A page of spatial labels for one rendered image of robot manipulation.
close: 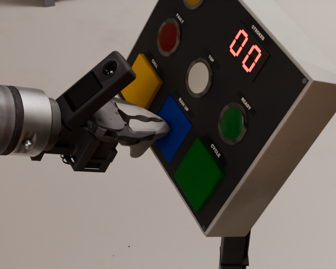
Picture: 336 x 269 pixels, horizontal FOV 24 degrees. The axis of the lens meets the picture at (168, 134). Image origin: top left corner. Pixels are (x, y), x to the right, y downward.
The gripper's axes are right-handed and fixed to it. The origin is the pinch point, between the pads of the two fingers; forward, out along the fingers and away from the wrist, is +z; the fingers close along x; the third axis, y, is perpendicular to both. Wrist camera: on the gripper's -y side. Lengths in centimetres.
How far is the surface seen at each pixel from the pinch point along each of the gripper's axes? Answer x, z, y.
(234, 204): 17.0, 2.7, -0.4
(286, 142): 17.0, 4.1, -11.8
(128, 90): -11.5, 0.6, 2.8
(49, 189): -79, 49, 89
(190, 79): -1.1, 1.0, -7.6
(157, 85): -6.3, 0.7, -2.3
